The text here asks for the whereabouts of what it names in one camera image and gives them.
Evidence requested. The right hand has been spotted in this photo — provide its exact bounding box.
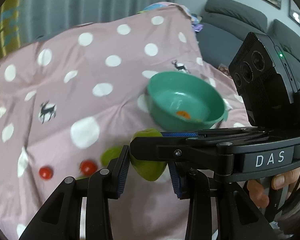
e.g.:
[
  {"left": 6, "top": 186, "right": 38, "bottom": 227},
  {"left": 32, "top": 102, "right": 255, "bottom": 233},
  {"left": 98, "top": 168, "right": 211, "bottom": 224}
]
[{"left": 247, "top": 167, "right": 300, "bottom": 208}]

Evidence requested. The red tomato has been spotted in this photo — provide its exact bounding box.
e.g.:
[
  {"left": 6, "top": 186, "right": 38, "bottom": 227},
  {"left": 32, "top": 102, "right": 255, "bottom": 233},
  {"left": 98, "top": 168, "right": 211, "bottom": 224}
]
[
  {"left": 79, "top": 159, "right": 98, "bottom": 177},
  {"left": 39, "top": 166, "right": 53, "bottom": 180}
]

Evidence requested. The pink polka dot cloth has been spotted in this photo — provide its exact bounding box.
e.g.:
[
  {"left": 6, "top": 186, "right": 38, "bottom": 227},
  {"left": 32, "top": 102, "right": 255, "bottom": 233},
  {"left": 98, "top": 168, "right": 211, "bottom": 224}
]
[{"left": 0, "top": 5, "right": 249, "bottom": 239}]

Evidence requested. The grey sofa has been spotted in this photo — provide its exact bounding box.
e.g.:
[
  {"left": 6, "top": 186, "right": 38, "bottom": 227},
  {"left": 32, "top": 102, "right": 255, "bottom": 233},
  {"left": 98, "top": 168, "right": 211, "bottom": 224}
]
[{"left": 197, "top": 0, "right": 300, "bottom": 82}]

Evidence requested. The yellow patterned curtain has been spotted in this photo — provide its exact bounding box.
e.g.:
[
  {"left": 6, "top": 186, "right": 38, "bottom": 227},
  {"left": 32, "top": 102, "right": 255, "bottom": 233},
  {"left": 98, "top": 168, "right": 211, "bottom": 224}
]
[{"left": 0, "top": 0, "right": 21, "bottom": 58}]

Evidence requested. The purple crumpled cloth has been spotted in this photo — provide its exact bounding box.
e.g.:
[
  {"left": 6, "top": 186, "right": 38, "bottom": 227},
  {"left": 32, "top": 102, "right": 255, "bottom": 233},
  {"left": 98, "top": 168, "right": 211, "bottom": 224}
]
[{"left": 191, "top": 14, "right": 203, "bottom": 33}]

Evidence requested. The orange fruit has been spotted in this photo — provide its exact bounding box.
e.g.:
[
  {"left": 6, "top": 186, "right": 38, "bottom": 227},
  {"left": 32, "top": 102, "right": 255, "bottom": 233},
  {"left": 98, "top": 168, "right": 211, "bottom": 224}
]
[{"left": 176, "top": 111, "right": 191, "bottom": 120}]

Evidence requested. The snack packet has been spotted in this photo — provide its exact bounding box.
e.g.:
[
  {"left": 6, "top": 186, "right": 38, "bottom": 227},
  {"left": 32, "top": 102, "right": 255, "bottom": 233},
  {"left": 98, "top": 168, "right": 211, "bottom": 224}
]
[{"left": 217, "top": 64, "right": 231, "bottom": 77}]

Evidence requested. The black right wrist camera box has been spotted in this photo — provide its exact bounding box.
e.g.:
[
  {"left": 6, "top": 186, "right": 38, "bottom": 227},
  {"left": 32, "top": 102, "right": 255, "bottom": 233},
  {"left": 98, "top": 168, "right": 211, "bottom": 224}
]
[{"left": 229, "top": 32, "right": 300, "bottom": 133}]

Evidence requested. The green plastic bowl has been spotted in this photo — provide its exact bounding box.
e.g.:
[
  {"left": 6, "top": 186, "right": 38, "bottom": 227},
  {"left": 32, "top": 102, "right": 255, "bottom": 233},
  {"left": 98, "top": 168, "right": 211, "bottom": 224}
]
[{"left": 147, "top": 72, "right": 228, "bottom": 132}]

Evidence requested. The green fruit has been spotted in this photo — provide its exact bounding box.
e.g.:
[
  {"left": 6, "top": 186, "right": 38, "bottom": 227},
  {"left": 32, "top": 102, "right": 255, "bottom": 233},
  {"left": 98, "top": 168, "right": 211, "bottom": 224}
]
[
  {"left": 130, "top": 128, "right": 167, "bottom": 181},
  {"left": 100, "top": 146, "right": 123, "bottom": 167}
]

